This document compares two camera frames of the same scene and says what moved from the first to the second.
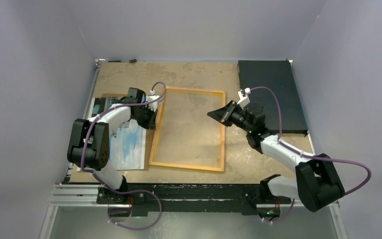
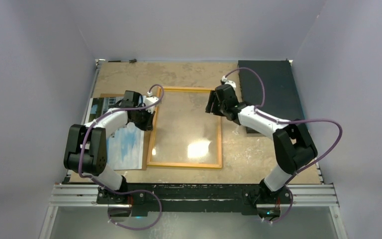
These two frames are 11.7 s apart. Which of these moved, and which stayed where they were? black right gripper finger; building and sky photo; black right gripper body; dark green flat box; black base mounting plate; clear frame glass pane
Moved: clear frame glass pane; black right gripper finger; black right gripper body
Stayed: black base mounting plate; building and sky photo; dark green flat box
